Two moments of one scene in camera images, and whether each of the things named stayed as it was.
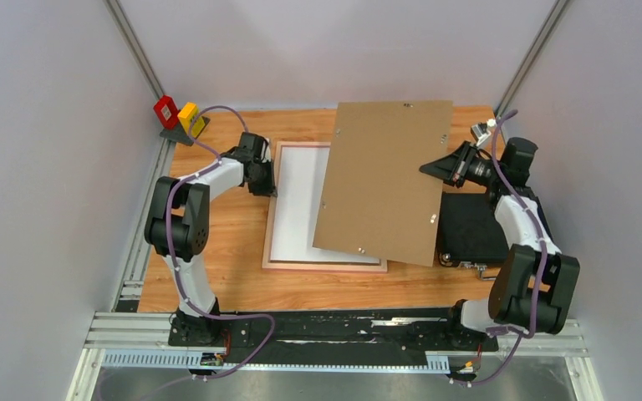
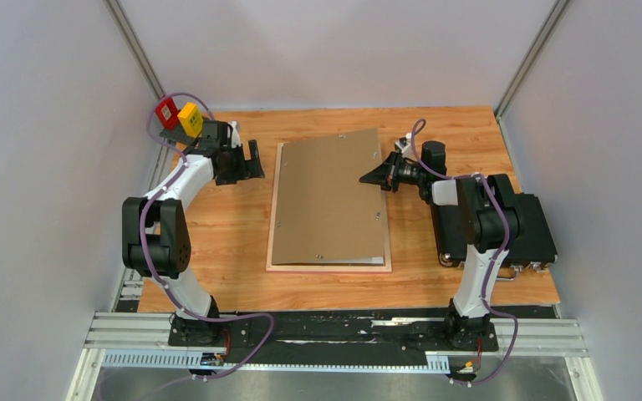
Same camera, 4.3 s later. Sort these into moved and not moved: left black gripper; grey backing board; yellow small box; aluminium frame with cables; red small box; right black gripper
Moved: left black gripper; right black gripper; grey backing board
Not moved: aluminium frame with cables; red small box; yellow small box
